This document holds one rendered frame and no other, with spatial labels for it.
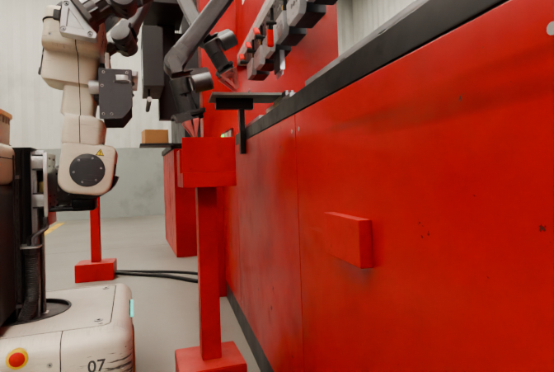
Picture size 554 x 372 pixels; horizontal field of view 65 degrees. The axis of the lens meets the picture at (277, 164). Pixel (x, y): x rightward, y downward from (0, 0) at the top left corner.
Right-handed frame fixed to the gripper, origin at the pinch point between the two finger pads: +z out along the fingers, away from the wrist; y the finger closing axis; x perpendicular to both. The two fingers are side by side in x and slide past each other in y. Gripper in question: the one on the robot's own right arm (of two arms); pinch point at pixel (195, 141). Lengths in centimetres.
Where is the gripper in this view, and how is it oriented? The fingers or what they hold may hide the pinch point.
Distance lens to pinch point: 137.6
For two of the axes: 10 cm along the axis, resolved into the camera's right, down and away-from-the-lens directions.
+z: 2.7, 9.6, 0.6
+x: -3.1, 0.3, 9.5
